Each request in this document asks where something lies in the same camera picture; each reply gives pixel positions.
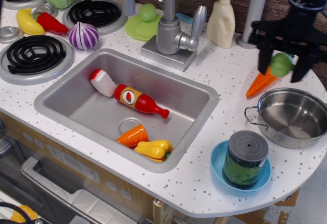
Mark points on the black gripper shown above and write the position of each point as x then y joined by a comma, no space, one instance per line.
293,34

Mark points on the light green toy broccoli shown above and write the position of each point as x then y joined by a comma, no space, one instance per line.
281,64

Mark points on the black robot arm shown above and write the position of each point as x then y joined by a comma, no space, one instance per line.
295,34

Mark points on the stainless steel pot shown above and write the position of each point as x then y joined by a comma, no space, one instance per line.
289,117

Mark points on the grey right support pole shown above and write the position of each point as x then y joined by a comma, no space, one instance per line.
255,12

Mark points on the cream plastic detergent bottle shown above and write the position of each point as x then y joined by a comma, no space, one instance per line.
221,25

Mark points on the green toy can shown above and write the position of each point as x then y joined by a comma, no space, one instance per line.
246,154

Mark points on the silver toy faucet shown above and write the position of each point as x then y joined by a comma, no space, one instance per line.
170,46

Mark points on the light blue toy utensil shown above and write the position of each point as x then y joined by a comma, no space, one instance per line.
184,18

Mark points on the light blue plastic bowl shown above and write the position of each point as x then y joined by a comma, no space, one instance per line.
218,155

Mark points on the green toy lime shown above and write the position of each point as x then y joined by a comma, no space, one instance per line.
147,12

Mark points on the green toy plate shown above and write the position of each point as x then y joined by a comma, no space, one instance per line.
142,30

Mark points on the yellow toy bell pepper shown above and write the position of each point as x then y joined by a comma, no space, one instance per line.
158,150

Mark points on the red toy ketchup bottle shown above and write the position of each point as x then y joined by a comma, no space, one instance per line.
138,101

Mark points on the orange toy carrot half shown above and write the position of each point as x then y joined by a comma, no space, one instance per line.
132,137

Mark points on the white red toy milk carton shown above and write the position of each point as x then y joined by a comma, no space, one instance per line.
103,83

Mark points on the black middle stove burner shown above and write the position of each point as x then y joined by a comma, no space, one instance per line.
105,15

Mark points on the purple toy onion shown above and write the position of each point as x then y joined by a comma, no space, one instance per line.
83,36

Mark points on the grey toy sink basin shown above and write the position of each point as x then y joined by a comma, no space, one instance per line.
75,103

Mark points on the silver middle stove knob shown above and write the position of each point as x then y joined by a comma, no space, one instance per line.
46,8

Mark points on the red toy chili pepper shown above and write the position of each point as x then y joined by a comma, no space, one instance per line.
50,23

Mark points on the black front stove burner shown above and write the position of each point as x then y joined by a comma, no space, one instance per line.
35,59

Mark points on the yellow toy banana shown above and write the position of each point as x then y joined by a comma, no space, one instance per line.
27,23

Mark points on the yellow cloth on floor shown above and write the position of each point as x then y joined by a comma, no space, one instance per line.
17,217

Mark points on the grey oven door handle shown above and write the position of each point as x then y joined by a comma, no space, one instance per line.
72,200

